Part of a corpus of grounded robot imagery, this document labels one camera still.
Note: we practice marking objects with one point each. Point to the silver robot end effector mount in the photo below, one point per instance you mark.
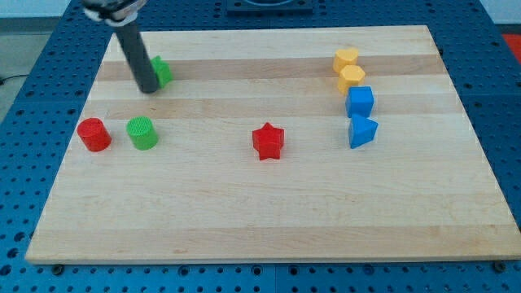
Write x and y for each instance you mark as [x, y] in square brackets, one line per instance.
[114, 10]

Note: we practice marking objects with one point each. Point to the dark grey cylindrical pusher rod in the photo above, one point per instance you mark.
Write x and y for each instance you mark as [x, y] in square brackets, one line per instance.
[136, 55]

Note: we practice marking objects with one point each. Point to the green star block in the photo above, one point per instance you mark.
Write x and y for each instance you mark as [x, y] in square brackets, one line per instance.
[162, 71]

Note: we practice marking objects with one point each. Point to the red star block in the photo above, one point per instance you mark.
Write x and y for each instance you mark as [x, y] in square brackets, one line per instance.
[268, 141]

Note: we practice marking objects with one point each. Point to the green cylinder block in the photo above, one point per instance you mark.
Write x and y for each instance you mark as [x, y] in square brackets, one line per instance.
[142, 133]

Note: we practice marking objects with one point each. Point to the red cylinder block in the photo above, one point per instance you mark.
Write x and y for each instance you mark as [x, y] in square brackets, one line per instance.
[94, 134]

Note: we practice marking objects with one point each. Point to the yellow heart block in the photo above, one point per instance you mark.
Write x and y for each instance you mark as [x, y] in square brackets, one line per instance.
[344, 57]

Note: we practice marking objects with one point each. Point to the yellow hexagon block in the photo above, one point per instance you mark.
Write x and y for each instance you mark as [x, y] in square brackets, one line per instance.
[350, 75]

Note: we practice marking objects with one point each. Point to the blue cube block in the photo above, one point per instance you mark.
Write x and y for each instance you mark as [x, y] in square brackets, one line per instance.
[359, 101]

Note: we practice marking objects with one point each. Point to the blue triangle block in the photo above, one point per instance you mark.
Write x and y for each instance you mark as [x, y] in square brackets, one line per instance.
[361, 130]

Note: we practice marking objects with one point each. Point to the light wooden board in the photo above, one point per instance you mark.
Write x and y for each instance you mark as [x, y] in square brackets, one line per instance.
[422, 190]

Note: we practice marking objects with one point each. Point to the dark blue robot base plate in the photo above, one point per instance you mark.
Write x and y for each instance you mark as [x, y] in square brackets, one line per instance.
[269, 7]

